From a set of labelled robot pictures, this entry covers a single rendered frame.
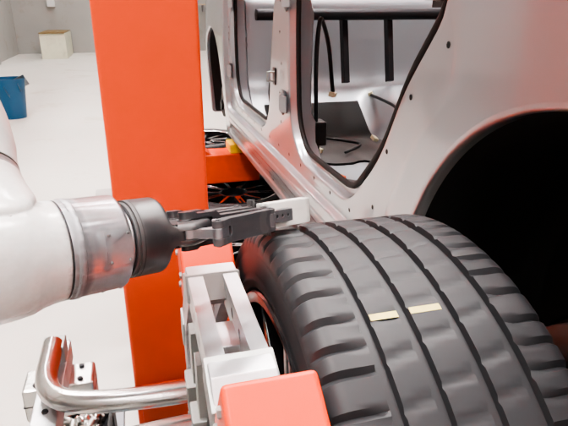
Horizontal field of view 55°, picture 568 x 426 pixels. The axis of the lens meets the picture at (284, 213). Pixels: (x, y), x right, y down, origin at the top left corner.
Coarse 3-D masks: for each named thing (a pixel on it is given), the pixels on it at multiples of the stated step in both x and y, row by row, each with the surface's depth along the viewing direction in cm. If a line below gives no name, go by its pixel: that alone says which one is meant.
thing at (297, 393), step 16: (240, 384) 39; (256, 384) 40; (272, 384) 40; (288, 384) 40; (304, 384) 40; (224, 400) 39; (240, 400) 39; (256, 400) 39; (272, 400) 39; (288, 400) 39; (304, 400) 39; (320, 400) 40; (224, 416) 38; (240, 416) 38; (256, 416) 38; (272, 416) 38; (288, 416) 39; (304, 416) 39; (320, 416) 39
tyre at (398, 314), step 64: (256, 256) 65; (320, 256) 56; (384, 256) 57; (448, 256) 58; (320, 320) 48; (384, 320) 49; (448, 320) 49; (512, 320) 50; (320, 384) 45; (384, 384) 45; (448, 384) 45; (512, 384) 46
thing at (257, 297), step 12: (252, 300) 73; (264, 300) 64; (264, 312) 76; (264, 324) 76; (276, 324) 58; (276, 336) 75; (276, 348) 74; (276, 360) 74; (288, 360) 55; (288, 372) 65
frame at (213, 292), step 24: (216, 264) 68; (192, 288) 62; (216, 288) 65; (240, 288) 62; (192, 312) 62; (216, 312) 76; (240, 312) 57; (216, 336) 53; (240, 336) 57; (264, 336) 53; (216, 360) 49; (240, 360) 49; (264, 360) 49; (216, 384) 47
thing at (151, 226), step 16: (128, 208) 50; (144, 208) 50; (160, 208) 51; (144, 224) 49; (160, 224) 50; (176, 224) 52; (192, 224) 52; (208, 224) 54; (144, 240) 49; (160, 240) 50; (176, 240) 51; (192, 240) 52; (144, 256) 49; (160, 256) 50; (144, 272) 51
